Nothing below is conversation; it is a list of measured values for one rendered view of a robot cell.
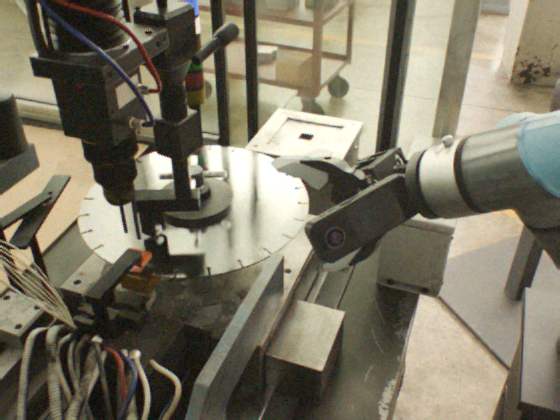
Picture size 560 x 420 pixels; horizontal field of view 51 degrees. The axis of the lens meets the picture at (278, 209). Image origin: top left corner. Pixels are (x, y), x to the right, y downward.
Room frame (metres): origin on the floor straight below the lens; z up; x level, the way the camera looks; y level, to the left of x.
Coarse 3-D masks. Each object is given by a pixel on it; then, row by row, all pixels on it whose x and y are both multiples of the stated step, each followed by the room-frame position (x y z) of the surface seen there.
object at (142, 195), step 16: (176, 160) 0.62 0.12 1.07; (176, 176) 0.62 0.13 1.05; (144, 192) 0.63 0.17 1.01; (160, 192) 0.63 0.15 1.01; (176, 192) 0.62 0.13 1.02; (192, 192) 0.63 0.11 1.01; (144, 208) 0.61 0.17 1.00; (160, 208) 0.61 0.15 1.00; (176, 208) 0.61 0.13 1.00; (192, 208) 0.61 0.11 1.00; (144, 224) 0.61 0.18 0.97; (160, 224) 0.63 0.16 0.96
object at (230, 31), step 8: (224, 24) 0.67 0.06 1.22; (232, 24) 0.66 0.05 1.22; (216, 32) 0.65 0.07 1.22; (224, 32) 0.65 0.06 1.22; (232, 32) 0.66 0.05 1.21; (216, 40) 0.64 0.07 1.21; (224, 40) 0.64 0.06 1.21; (232, 40) 0.65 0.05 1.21; (208, 48) 0.62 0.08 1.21; (216, 48) 0.63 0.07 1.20; (200, 56) 0.61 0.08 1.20; (208, 56) 0.62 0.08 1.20
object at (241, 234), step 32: (160, 160) 0.82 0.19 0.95; (224, 160) 0.82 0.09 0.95; (256, 160) 0.82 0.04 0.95; (96, 192) 0.73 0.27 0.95; (256, 192) 0.73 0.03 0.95; (288, 192) 0.73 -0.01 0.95; (96, 224) 0.65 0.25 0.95; (128, 224) 0.65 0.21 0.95; (192, 224) 0.65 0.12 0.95; (224, 224) 0.65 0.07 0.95; (256, 224) 0.65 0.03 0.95; (288, 224) 0.65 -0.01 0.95; (160, 256) 0.58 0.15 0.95; (192, 256) 0.58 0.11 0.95; (224, 256) 0.58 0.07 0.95; (256, 256) 0.58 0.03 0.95
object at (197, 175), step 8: (192, 160) 0.73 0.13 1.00; (192, 168) 0.71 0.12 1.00; (200, 168) 0.71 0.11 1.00; (160, 176) 0.70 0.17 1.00; (168, 176) 0.70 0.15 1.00; (192, 176) 0.69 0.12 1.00; (200, 176) 0.69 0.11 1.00; (208, 176) 0.70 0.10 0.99; (216, 176) 0.70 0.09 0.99; (224, 176) 0.70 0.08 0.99; (192, 184) 0.67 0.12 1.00; (200, 184) 0.69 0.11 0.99
